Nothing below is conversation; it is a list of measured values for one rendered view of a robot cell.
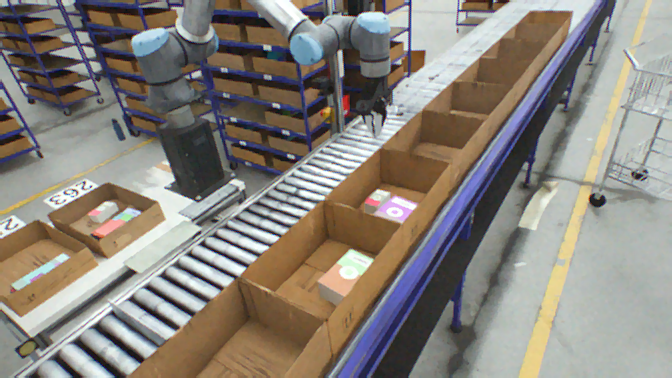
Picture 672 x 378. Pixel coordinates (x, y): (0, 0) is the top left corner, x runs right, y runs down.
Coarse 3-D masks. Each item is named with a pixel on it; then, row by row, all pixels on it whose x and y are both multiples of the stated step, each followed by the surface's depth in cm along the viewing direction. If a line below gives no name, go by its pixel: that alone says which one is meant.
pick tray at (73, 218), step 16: (96, 192) 194; (112, 192) 199; (128, 192) 190; (64, 208) 184; (80, 208) 190; (144, 208) 190; (160, 208) 181; (64, 224) 171; (80, 224) 186; (96, 224) 185; (128, 224) 169; (144, 224) 176; (80, 240) 172; (96, 240) 161; (112, 240) 165; (128, 240) 171; (112, 256) 167
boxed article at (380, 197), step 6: (378, 192) 156; (384, 192) 156; (372, 198) 153; (378, 198) 153; (384, 198) 153; (366, 204) 152; (372, 204) 150; (378, 204) 150; (366, 210) 153; (372, 210) 151
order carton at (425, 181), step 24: (360, 168) 152; (384, 168) 165; (408, 168) 159; (432, 168) 153; (336, 192) 141; (360, 192) 157; (408, 192) 162; (432, 192) 137; (408, 216) 124; (432, 216) 144; (408, 240) 129
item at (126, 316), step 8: (112, 304) 139; (120, 312) 139; (128, 312) 134; (128, 320) 138; (136, 320) 132; (136, 328) 138; (144, 328) 132; (152, 328) 128; (152, 336) 132; (160, 336) 126; (160, 344) 131
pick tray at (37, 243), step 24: (0, 240) 167; (24, 240) 174; (48, 240) 178; (72, 240) 164; (0, 264) 168; (24, 264) 167; (72, 264) 155; (96, 264) 163; (0, 288) 157; (24, 288) 143; (48, 288) 150; (24, 312) 145
